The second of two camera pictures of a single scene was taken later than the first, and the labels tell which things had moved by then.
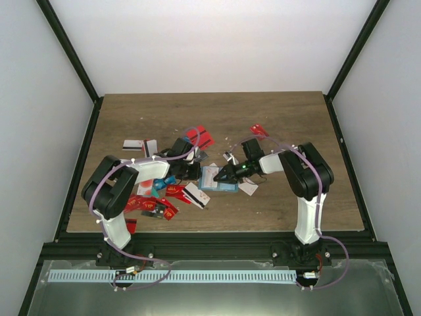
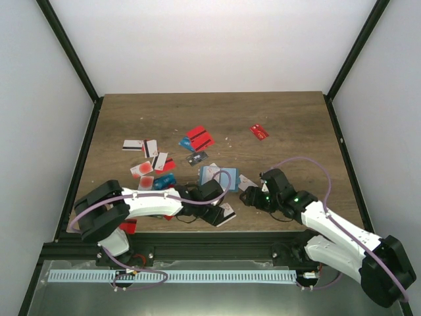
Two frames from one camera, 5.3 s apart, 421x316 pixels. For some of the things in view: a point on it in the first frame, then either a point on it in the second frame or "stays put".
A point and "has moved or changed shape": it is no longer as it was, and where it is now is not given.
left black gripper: [195, 175] to [215, 218]
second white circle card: [145, 187] stays put
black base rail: [285, 249] stays put
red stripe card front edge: [131, 224] stays put
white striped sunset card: [195, 195] has moved or changed shape
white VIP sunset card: [248, 187] stays put
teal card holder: [206, 182] stays put
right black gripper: [230, 173] to [252, 197]
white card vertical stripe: [150, 147] stays put
